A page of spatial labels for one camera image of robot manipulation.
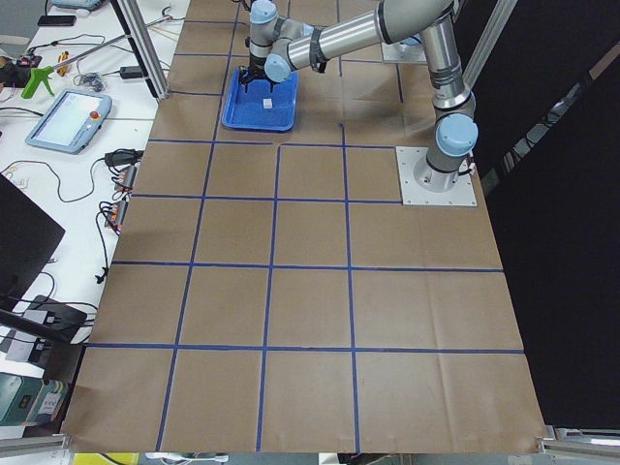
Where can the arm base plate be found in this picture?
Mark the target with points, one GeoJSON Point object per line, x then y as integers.
{"type": "Point", "coordinates": [420, 185]}
{"type": "Point", "coordinates": [408, 53]}

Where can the blue plastic tray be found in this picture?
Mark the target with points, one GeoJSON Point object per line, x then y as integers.
{"type": "Point", "coordinates": [245, 111]}

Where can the green handled reach grabber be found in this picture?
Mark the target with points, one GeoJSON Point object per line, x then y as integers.
{"type": "Point", "coordinates": [40, 76]}

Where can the black monitor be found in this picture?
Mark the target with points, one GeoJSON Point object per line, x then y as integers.
{"type": "Point", "coordinates": [29, 237]}

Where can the black power adapter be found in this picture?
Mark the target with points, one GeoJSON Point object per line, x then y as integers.
{"type": "Point", "coordinates": [131, 72]}

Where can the wooden chopsticks pair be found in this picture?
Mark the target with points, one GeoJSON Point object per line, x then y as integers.
{"type": "Point", "coordinates": [171, 35]}

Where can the teal box on floor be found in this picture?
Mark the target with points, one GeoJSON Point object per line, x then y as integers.
{"type": "Point", "coordinates": [28, 401]}

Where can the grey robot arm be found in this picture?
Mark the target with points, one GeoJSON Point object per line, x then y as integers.
{"type": "Point", "coordinates": [280, 45]}

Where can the black monitor stand base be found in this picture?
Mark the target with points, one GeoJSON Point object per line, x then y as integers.
{"type": "Point", "coordinates": [50, 320]}

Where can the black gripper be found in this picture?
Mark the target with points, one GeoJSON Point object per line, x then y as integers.
{"type": "Point", "coordinates": [255, 66]}

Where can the black smartphone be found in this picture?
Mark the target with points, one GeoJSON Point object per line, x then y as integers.
{"type": "Point", "coordinates": [57, 20]}

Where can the aluminium frame post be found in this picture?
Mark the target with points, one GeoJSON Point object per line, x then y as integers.
{"type": "Point", "coordinates": [132, 23]}

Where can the blue teach pendant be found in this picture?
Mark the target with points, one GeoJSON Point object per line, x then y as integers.
{"type": "Point", "coordinates": [71, 122]}

